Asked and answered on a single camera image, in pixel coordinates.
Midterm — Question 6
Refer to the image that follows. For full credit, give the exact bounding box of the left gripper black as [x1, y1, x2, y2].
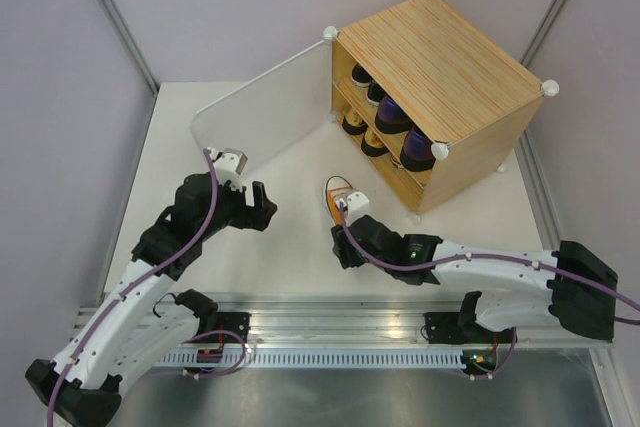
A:
[197, 175, 276, 240]

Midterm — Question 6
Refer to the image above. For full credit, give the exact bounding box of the orange canvas sneaker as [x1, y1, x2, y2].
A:
[390, 154, 404, 169]
[323, 175, 353, 225]

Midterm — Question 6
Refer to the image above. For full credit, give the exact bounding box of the purple loafer shoe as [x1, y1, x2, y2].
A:
[400, 125, 435, 172]
[374, 95, 413, 135]

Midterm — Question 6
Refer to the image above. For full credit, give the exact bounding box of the gold heeled shoe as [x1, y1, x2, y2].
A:
[360, 128, 389, 158]
[341, 108, 368, 136]

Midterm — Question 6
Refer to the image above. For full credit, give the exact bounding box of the wooden two-shelf shoe cabinet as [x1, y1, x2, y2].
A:
[323, 0, 559, 214]

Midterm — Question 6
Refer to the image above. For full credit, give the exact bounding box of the black canvas sneaker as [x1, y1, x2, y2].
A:
[366, 81, 386, 106]
[350, 63, 372, 88]

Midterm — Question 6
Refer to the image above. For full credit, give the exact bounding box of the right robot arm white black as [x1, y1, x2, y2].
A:
[331, 215, 618, 342]

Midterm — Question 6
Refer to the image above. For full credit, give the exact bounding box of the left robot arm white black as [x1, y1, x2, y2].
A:
[25, 173, 277, 426]

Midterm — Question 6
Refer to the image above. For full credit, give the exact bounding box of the white translucent cabinet door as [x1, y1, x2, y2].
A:
[190, 41, 332, 172]

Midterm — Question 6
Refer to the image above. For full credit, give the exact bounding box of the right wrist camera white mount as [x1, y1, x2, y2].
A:
[335, 190, 370, 225]

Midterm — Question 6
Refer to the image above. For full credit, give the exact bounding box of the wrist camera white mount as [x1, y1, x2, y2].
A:
[203, 148, 248, 192]
[335, 190, 370, 225]

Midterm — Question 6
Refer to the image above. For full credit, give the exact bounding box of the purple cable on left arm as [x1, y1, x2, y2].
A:
[47, 149, 249, 418]

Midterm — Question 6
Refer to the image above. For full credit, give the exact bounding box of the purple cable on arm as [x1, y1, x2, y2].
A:
[47, 149, 249, 418]
[339, 201, 640, 324]

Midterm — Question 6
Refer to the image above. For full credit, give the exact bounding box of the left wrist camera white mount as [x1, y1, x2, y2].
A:
[203, 148, 248, 192]

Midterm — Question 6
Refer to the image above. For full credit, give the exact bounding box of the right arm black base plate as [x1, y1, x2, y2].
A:
[421, 312, 467, 345]

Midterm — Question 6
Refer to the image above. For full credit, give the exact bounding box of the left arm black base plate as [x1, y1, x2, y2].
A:
[197, 311, 251, 344]

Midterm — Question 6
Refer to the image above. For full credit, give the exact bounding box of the aluminium rail frame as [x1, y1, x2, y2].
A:
[69, 304, 616, 348]

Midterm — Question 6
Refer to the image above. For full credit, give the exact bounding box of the white slotted cable duct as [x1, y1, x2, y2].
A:
[156, 346, 465, 370]

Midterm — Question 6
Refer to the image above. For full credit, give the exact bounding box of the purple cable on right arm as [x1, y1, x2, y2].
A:
[339, 201, 640, 324]

